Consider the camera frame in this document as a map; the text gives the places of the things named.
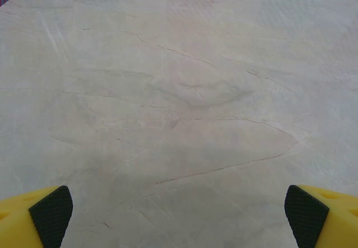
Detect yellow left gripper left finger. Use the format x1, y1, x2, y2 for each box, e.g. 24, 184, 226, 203
0, 185, 74, 248

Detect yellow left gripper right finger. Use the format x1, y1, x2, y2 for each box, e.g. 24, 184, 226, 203
284, 184, 358, 248

